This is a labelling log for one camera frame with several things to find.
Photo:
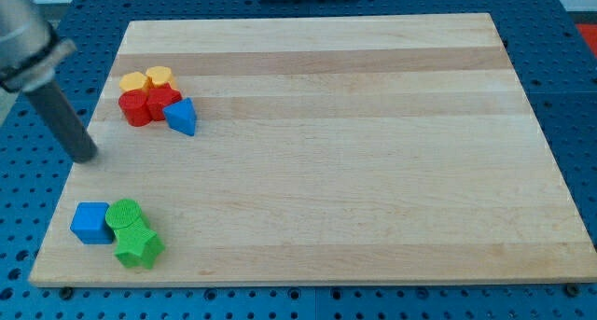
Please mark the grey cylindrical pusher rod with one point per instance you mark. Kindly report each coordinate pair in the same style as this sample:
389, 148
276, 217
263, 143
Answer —
51, 104

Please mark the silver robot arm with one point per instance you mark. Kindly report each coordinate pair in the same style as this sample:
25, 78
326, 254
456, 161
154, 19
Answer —
30, 53

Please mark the red star block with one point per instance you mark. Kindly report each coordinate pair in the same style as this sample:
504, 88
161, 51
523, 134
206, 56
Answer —
158, 99

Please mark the green star block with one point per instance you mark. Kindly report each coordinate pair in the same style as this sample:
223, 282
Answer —
138, 247

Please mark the red cylinder block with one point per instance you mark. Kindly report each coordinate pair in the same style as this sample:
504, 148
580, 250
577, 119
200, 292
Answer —
133, 105

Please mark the yellow hexagon block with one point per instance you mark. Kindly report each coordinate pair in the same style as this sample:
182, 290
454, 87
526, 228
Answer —
134, 81

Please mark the yellow heart block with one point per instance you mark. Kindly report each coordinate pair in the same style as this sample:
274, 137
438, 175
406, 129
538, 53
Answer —
161, 77

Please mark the blue cube block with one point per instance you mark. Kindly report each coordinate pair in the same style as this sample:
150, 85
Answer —
88, 223

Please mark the blue triangle block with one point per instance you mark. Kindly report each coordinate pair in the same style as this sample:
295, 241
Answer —
181, 116

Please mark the green cylinder block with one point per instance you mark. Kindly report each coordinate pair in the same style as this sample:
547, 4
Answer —
125, 213

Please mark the wooden board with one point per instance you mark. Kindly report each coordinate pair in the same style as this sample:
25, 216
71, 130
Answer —
377, 150

